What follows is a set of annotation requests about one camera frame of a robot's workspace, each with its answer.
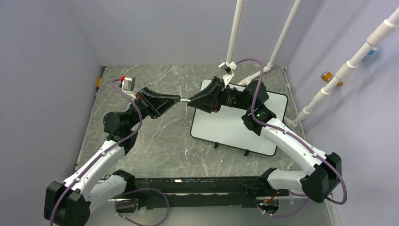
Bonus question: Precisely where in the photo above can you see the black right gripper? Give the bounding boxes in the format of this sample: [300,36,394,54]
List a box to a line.
[188,76,253,113]

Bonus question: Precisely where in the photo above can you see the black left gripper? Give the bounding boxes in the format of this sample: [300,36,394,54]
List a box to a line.
[125,87,180,130]

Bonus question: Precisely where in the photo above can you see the white framed whiteboard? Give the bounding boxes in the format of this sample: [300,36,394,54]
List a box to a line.
[190,79,277,156]

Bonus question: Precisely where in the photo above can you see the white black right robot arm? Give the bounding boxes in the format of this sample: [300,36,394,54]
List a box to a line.
[187,77,347,205]

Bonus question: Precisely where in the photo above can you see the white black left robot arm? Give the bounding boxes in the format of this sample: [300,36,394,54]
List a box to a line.
[44,88,181,226]

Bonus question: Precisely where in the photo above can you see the orange black edge tool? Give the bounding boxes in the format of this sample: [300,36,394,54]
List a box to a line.
[96,78,102,91]

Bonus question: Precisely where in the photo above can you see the white diagonal PVC pipe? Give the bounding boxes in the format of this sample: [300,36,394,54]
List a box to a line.
[288,8,399,129]

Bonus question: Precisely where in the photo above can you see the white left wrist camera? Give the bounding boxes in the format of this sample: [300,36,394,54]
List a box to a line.
[120,76,136,97]

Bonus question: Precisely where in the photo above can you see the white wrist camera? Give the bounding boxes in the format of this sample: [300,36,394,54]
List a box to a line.
[120,76,136,97]
[218,62,237,87]

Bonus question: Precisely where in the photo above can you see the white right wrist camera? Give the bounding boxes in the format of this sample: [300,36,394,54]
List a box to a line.
[218,62,237,87]

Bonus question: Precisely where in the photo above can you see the white PVC pipe frame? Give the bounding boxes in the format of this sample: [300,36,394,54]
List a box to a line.
[227,0,311,85]

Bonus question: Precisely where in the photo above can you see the orange yellow wall fitting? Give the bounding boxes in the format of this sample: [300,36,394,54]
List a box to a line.
[320,71,333,83]

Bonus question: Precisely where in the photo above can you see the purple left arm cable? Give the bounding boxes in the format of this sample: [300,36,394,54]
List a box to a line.
[48,78,144,226]

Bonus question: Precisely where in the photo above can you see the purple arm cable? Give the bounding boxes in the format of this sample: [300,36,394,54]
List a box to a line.
[48,78,144,226]
[235,58,348,206]

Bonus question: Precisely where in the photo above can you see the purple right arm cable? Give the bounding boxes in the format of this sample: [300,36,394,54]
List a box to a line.
[235,58,348,206]

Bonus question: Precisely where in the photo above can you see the blue wall fitting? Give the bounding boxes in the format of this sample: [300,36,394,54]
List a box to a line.
[367,46,378,56]

